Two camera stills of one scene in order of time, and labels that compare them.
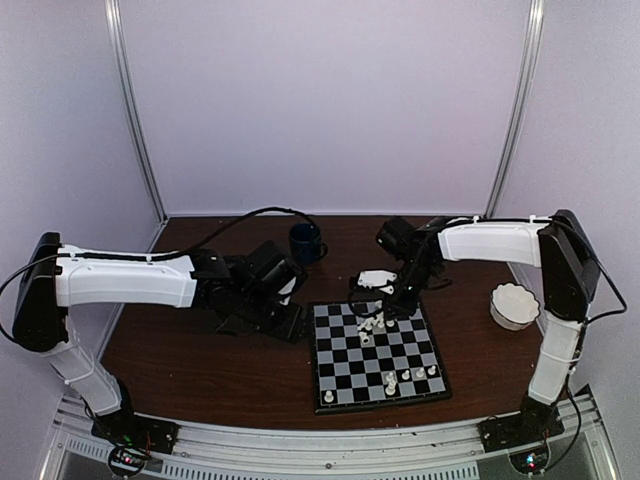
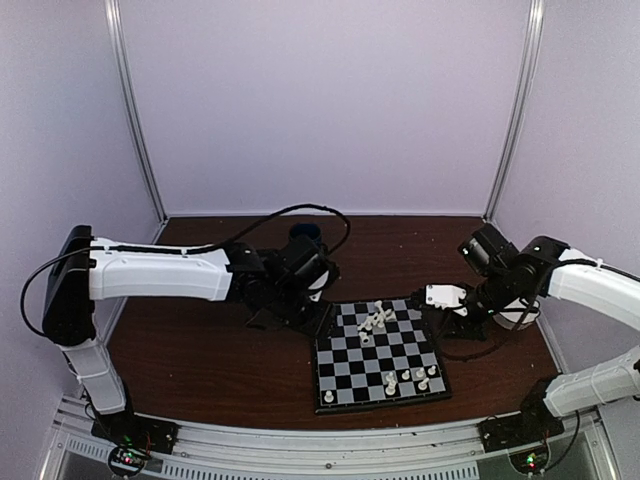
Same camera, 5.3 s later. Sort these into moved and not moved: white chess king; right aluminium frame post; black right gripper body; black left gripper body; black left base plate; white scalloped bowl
Moved: black right gripper body; black left gripper body
Not moved: white chess king; right aluminium frame post; white scalloped bowl; black left base plate
